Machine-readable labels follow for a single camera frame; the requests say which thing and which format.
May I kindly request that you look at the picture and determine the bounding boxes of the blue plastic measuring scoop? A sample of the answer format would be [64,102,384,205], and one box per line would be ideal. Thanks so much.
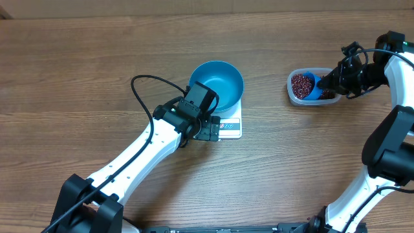
[303,72,323,100]

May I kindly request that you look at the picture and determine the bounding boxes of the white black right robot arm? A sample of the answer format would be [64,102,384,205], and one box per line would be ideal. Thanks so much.
[295,31,413,232]

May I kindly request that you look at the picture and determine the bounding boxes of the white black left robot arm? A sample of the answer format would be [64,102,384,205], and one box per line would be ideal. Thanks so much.
[44,105,221,233]

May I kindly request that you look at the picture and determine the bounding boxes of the white kitchen scale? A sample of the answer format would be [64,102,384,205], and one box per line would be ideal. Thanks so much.
[213,100,243,140]

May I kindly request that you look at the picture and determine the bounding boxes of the teal blue bowl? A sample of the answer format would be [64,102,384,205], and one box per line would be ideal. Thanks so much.
[189,61,245,112]

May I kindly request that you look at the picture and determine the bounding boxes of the red adzuki beans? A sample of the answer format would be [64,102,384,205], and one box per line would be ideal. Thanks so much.
[291,73,336,100]

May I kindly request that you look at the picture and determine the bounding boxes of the clear plastic bean container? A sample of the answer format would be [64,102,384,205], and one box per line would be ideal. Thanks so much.
[287,68,341,107]

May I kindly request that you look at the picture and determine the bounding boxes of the cardboard backdrop panel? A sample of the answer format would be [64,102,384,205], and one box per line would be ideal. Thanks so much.
[1,0,413,19]

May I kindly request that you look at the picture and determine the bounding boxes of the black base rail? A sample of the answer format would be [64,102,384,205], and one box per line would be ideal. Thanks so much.
[141,223,319,233]

